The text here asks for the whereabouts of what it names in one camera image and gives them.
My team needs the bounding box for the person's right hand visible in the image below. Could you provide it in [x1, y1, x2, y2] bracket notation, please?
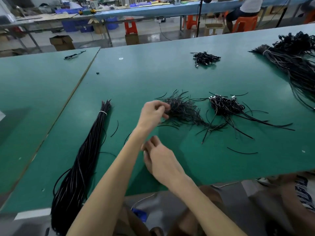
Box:
[143, 135, 188, 191]

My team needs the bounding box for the person's left hand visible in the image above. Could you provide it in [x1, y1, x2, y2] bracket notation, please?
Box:
[135, 100, 170, 136]

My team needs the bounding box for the pile of black wire ties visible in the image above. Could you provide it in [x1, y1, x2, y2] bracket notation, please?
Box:
[157, 90, 207, 130]

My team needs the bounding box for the small pile of knotted cables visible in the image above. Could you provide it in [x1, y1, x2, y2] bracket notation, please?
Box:
[191, 51, 221, 68]

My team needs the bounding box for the long black cable bundle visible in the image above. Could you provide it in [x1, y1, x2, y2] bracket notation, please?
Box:
[51, 100, 113, 236]

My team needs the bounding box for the small cable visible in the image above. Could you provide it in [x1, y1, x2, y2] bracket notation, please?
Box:
[63, 50, 86, 60]

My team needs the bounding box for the large heap of black cables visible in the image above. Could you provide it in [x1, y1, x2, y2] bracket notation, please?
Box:
[250, 31, 315, 110]

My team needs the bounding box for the person's left forearm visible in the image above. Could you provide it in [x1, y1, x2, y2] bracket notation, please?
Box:
[66, 126, 151, 236]

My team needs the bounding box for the person's right forearm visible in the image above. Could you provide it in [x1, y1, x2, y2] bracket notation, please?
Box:
[170, 177, 247, 236]

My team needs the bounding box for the person's right leg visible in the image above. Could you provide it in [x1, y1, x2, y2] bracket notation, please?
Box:
[281, 173, 315, 236]

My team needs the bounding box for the blue plastic item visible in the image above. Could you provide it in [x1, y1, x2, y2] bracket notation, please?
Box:
[132, 209, 148, 223]

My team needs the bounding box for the small cardboard box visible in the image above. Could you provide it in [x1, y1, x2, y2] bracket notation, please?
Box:
[125, 34, 140, 46]

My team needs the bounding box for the red plastic stool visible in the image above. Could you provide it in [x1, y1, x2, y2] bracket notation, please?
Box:
[124, 18, 138, 36]

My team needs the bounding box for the long blue workbench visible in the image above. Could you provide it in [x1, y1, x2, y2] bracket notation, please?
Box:
[74, 0, 315, 20]

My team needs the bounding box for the black fan on stand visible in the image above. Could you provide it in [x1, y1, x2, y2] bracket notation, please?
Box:
[196, 0, 214, 38]

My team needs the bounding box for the open cardboard box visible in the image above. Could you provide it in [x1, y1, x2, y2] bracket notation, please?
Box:
[49, 35, 75, 51]

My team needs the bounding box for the black tripod stand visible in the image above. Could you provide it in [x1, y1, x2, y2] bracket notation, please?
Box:
[276, 0, 293, 28]

